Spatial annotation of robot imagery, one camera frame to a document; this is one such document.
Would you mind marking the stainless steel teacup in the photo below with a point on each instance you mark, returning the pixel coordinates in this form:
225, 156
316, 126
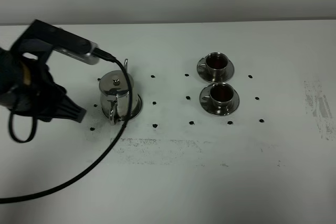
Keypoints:
214, 64
219, 95

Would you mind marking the far stainless steel saucer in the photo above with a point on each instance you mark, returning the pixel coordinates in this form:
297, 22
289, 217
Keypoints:
201, 70

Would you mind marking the stainless steel saucer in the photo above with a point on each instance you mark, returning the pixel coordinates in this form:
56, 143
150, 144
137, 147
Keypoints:
221, 111
201, 70

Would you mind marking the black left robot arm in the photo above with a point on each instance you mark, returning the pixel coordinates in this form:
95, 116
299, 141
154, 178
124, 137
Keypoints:
28, 89

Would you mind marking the near stainless steel saucer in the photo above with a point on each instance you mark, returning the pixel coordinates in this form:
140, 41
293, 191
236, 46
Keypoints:
221, 111

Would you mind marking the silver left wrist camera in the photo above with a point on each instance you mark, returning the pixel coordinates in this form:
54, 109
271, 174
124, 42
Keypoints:
86, 57

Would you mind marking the stainless steel teapot coaster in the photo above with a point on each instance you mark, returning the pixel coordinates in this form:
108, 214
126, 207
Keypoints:
115, 108

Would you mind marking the near stainless steel teacup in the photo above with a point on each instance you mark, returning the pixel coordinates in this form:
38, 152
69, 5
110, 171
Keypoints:
219, 95

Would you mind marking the far stainless steel teacup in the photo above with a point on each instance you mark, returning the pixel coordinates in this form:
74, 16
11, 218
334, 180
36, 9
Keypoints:
214, 64

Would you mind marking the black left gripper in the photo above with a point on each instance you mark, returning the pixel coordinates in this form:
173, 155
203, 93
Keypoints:
31, 91

